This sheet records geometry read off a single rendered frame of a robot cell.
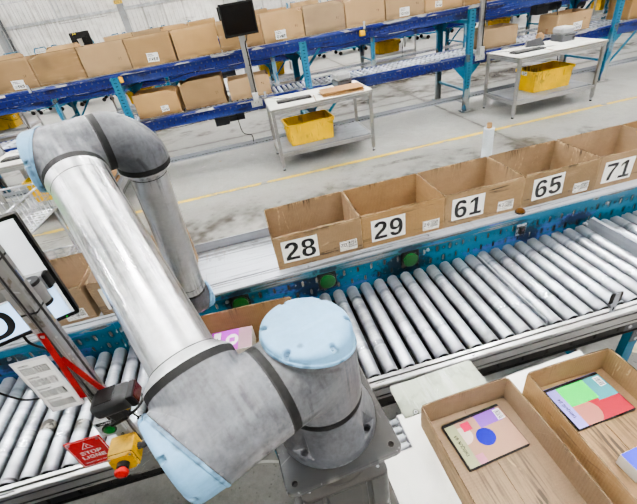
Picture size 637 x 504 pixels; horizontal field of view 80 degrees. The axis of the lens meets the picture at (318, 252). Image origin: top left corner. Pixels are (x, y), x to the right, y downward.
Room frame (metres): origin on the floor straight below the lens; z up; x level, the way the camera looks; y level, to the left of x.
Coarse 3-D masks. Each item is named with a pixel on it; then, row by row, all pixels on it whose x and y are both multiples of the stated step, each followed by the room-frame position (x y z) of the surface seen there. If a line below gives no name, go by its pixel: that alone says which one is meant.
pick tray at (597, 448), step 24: (576, 360) 0.69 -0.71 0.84; (600, 360) 0.70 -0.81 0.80; (624, 360) 0.66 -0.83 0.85; (528, 384) 0.66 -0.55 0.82; (552, 384) 0.68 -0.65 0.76; (624, 384) 0.63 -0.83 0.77; (552, 408) 0.56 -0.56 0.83; (576, 432) 0.48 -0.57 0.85; (600, 432) 0.51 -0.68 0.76; (624, 432) 0.50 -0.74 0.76; (576, 456) 0.46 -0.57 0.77; (600, 456) 0.46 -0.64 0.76; (600, 480) 0.39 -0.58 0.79; (624, 480) 0.39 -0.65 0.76
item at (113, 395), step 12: (120, 384) 0.69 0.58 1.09; (132, 384) 0.69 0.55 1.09; (96, 396) 0.67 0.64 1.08; (108, 396) 0.66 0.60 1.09; (120, 396) 0.65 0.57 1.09; (132, 396) 0.65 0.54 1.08; (96, 408) 0.64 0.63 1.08; (108, 408) 0.64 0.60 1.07; (120, 408) 0.64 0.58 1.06; (120, 420) 0.65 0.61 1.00
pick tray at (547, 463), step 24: (504, 384) 0.67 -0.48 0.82; (432, 408) 0.63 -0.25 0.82; (456, 408) 0.65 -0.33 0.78; (480, 408) 0.64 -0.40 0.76; (504, 408) 0.63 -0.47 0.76; (528, 408) 0.58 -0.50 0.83; (432, 432) 0.56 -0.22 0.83; (528, 432) 0.55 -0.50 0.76; (552, 432) 0.50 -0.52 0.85; (456, 456) 0.52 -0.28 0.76; (528, 456) 0.49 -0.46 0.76; (552, 456) 0.47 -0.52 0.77; (456, 480) 0.44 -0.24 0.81; (480, 480) 0.45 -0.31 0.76; (504, 480) 0.44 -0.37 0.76; (528, 480) 0.43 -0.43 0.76; (552, 480) 0.42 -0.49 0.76; (576, 480) 0.40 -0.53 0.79
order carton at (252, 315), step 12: (276, 300) 1.13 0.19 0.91; (288, 300) 1.13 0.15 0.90; (216, 312) 1.11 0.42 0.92; (228, 312) 1.11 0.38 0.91; (240, 312) 1.12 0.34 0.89; (252, 312) 1.12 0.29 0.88; (264, 312) 1.12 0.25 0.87; (216, 324) 1.11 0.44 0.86; (228, 324) 1.11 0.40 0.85; (240, 324) 1.12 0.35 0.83; (252, 324) 1.12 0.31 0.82
